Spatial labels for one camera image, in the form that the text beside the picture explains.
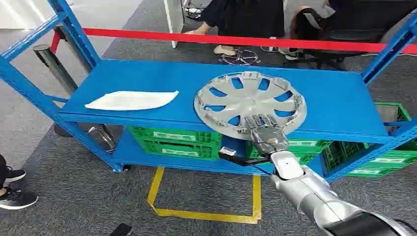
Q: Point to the black office chair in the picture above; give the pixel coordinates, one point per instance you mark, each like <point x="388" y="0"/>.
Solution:
<point x="358" y="26"/>

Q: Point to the blue metal shelf rack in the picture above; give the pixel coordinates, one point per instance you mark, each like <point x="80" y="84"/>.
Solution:
<point x="325" y="97"/>

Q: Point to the red barrier belt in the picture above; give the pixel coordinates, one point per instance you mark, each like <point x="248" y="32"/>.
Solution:
<point x="228" y="39"/>

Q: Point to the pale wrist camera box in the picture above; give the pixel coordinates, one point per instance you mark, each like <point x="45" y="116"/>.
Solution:
<point x="227" y="151"/>

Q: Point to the white desk panel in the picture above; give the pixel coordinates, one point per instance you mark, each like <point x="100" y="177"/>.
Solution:
<point x="174" y="19"/>

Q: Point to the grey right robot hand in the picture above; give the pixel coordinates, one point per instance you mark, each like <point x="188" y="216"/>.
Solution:
<point x="268" y="138"/>

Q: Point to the silver plastic wheel hubcap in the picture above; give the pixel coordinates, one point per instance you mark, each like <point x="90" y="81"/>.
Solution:
<point x="247" y="104"/>

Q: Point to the black robot foot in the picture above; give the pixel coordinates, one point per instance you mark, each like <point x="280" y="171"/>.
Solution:
<point x="121" y="230"/>

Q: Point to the white curved plastic part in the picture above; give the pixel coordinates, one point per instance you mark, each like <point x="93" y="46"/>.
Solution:
<point x="130" y="100"/>

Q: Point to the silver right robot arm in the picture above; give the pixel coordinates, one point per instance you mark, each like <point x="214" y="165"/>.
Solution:
<point x="312" y="195"/>

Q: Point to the person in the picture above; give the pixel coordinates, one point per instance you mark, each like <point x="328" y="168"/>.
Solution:
<point x="14" y="198"/>
<point x="247" y="18"/>
<point x="309" y="19"/>

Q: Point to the chrome stanchion post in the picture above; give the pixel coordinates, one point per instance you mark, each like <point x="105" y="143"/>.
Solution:
<point x="76" y="49"/>
<point x="57" y="70"/>

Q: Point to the chrome star chair base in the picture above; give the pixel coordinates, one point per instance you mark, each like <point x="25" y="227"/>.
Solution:
<point x="240" y="58"/>

